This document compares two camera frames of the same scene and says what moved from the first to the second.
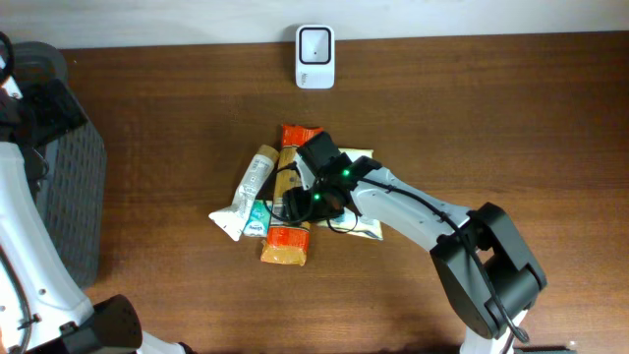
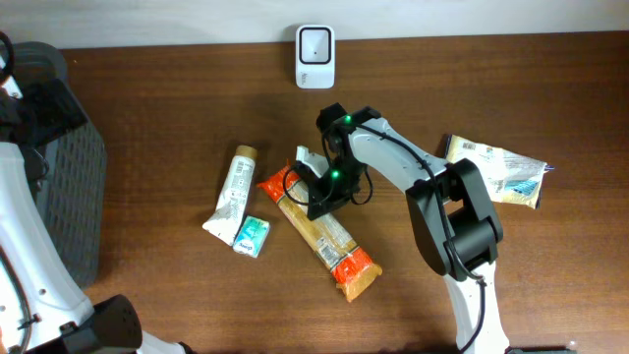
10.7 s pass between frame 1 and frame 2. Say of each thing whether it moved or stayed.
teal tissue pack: moved
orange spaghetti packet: moved
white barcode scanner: stayed
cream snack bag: moved
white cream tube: moved
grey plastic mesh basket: stayed
